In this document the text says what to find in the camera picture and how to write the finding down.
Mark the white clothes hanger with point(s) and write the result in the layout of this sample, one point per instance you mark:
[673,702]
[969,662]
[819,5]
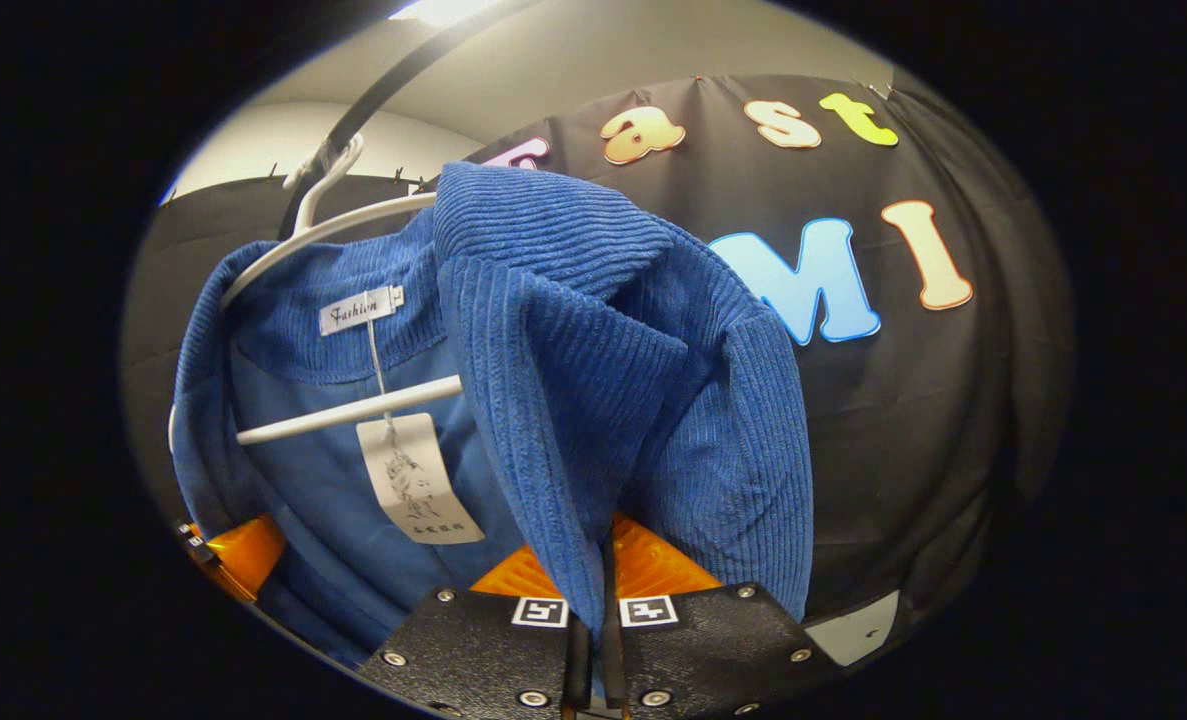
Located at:
[353,410]

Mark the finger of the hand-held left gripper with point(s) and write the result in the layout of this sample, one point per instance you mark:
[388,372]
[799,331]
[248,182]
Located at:
[243,555]

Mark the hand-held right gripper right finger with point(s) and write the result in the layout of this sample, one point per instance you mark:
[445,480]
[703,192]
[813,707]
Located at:
[613,650]

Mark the ceiling light panel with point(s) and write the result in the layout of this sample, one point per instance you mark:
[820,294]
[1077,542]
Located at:
[443,10]

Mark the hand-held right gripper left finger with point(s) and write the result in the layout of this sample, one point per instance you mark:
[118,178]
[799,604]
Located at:
[473,650]

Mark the black clothes rack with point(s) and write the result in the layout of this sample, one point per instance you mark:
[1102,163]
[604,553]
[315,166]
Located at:
[383,90]

